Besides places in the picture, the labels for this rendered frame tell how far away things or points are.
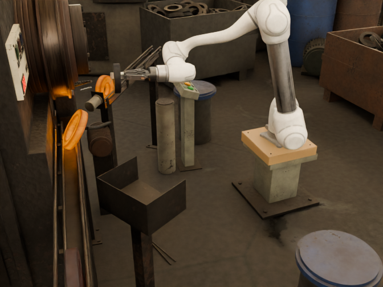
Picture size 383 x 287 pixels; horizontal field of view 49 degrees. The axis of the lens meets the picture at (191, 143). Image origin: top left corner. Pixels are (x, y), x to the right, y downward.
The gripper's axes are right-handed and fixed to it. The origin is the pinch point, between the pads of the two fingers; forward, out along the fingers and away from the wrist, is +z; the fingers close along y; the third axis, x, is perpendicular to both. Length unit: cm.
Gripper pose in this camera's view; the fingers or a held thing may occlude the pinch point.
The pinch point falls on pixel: (117, 75)
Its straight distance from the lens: 221.2
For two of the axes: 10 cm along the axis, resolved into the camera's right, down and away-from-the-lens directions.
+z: -9.6, 0.8, -2.5
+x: 0.5, -8.8, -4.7
